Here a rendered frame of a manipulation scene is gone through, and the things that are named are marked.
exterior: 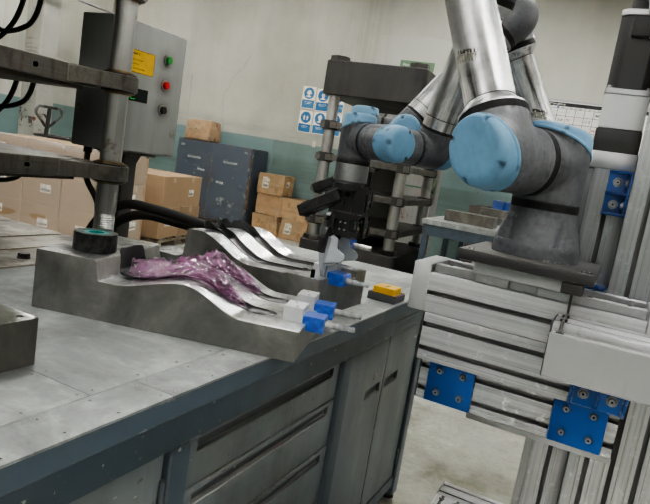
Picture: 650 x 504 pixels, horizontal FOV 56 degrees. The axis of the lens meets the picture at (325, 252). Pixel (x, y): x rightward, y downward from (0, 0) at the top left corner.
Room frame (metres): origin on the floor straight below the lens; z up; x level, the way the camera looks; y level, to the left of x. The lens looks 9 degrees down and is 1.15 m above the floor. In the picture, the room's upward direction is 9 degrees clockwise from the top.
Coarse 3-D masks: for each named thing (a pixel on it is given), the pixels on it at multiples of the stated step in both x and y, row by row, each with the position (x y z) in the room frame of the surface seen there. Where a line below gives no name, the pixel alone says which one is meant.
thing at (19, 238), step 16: (0, 224) 1.90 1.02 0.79; (16, 224) 1.94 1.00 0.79; (0, 240) 1.67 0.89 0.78; (16, 240) 1.70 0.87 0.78; (32, 240) 1.74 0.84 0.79; (48, 240) 1.77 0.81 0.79; (64, 240) 1.81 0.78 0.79; (0, 256) 1.49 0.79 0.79; (16, 256) 1.50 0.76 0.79; (32, 256) 1.54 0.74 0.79
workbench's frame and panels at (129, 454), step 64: (384, 320) 1.52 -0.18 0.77; (256, 384) 1.09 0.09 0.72; (320, 384) 1.38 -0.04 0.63; (384, 384) 1.82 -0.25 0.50; (64, 448) 0.64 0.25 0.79; (128, 448) 0.80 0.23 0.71; (192, 448) 0.96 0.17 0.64; (256, 448) 1.15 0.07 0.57; (320, 448) 1.43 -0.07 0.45; (384, 448) 1.90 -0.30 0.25
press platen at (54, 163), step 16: (0, 144) 1.79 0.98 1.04; (0, 160) 1.49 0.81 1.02; (16, 160) 1.53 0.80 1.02; (32, 160) 1.57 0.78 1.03; (48, 160) 1.61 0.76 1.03; (64, 160) 1.65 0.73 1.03; (80, 160) 1.70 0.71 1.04; (96, 160) 1.73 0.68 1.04; (16, 176) 2.01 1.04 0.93; (80, 176) 1.67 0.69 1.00; (96, 176) 1.69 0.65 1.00; (112, 176) 1.70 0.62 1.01
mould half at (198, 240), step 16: (192, 240) 1.46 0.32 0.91; (208, 240) 1.44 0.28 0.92; (224, 240) 1.46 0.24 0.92; (256, 240) 1.57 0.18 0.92; (272, 240) 1.63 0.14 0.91; (160, 256) 1.50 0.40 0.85; (176, 256) 1.48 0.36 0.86; (240, 256) 1.43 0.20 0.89; (272, 256) 1.53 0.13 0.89; (288, 256) 1.59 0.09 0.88; (256, 272) 1.38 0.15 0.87; (272, 272) 1.36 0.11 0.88; (288, 272) 1.34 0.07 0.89; (304, 272) 1.37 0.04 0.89; (272, 288) 1.36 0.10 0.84; (288, 288) 1.34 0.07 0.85; (304, 288) 1.32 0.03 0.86; (320, 288) 1.32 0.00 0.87; (336, 288) 1.39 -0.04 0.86; (352, 288) 1.48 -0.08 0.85; (352, 304) 1.49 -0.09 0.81
